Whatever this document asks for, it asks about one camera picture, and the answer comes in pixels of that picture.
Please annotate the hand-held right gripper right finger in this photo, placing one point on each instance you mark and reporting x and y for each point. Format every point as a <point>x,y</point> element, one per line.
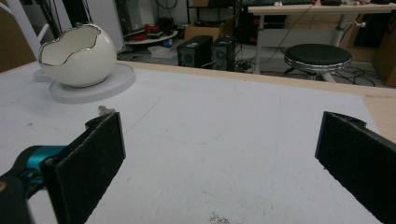
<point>358,161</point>

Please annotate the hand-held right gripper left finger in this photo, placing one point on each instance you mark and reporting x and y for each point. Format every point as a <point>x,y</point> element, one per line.
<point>84,165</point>

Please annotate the small grey scrap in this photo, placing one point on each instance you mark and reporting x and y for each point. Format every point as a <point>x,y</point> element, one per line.
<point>106,109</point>

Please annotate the round grey tray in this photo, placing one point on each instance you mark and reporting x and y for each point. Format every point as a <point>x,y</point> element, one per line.
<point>93,85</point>

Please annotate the white egg-shaped ceramic bowl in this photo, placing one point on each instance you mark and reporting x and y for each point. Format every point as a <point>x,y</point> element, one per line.
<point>77,56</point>

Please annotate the cardboard box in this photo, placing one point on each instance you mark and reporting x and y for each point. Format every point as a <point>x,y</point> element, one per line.
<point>202,31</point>
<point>386,56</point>

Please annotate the black round stool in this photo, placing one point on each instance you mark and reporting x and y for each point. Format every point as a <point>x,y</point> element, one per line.
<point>317,59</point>

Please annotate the round white platform with clutter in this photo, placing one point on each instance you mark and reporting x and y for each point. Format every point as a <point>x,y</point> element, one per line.
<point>152,35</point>

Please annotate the white height-adjustable desk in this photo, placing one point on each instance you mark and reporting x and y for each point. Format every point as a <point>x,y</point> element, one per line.
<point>311,18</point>

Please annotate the white stand frame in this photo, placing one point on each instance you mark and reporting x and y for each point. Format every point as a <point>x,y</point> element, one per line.
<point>26,25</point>

